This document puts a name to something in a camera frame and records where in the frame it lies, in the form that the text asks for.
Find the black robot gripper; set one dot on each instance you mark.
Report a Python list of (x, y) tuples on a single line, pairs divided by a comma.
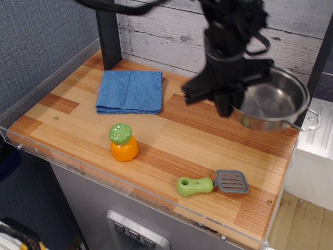
[(231, 26)]

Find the stainless steel pot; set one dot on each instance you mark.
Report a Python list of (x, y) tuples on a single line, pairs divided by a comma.
[(274, 105)]

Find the blue folded cloth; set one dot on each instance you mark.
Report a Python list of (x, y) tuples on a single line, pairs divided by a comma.
[(130, 92)]

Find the white toy sink unit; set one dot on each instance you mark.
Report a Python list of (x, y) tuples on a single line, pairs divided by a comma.
[(310, 175)]

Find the orange toy carrot green top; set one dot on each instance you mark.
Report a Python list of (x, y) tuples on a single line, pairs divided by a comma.
[(123, 144)]

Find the clear acrylic table guard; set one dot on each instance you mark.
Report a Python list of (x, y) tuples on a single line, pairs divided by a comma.
[(181, 141)]

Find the grey toy fridge cabinet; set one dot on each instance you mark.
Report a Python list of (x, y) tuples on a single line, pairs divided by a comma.
[(111, 219)]

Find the yellow black object corner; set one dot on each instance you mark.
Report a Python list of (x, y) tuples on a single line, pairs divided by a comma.
[(15, 235)]

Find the green handled grey toy spatula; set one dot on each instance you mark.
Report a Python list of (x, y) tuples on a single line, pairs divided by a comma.
[(228, 181)]

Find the black vertical post right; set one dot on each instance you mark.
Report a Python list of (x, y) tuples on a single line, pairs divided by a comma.
[(311, 23)]

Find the black vertical post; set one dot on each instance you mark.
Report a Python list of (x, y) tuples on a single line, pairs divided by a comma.
[(109, 38), (311, 23)]

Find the black vertical post left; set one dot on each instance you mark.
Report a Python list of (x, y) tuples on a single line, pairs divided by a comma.
[(109, 38)]

